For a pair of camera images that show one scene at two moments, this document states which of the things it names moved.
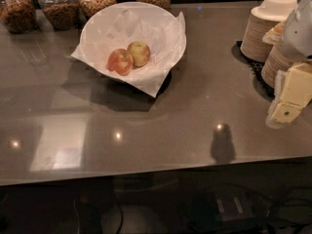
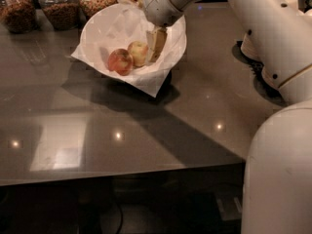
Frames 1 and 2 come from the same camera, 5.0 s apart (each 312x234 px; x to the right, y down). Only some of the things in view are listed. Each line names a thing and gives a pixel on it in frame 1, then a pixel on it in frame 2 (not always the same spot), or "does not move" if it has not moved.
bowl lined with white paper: (118, 24) does not move
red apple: (120, 61) does not move
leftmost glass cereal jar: (18, 10) does not move
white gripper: (298, 36) → (158, 6)
